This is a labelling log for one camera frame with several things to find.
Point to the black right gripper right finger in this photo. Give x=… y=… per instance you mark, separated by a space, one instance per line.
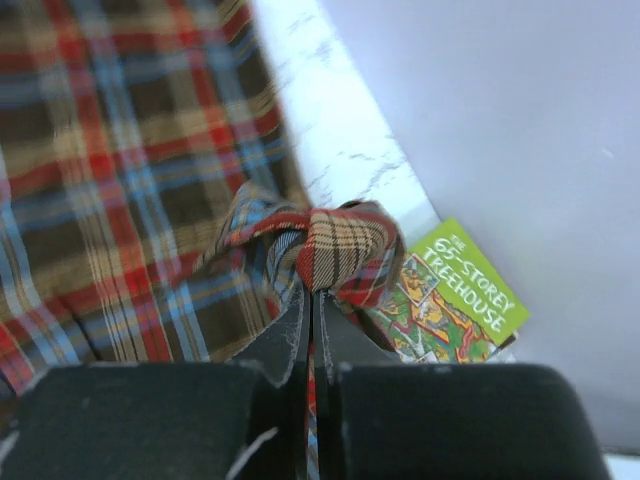
x=345 y=359

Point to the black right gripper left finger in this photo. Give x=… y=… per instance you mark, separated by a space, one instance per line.
x=276 y=440

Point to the red brown plaid shirt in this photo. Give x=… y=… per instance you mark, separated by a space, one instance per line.
x=153 y=224

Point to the green treehouse paperback book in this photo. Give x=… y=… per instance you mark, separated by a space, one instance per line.
x=449 y=304

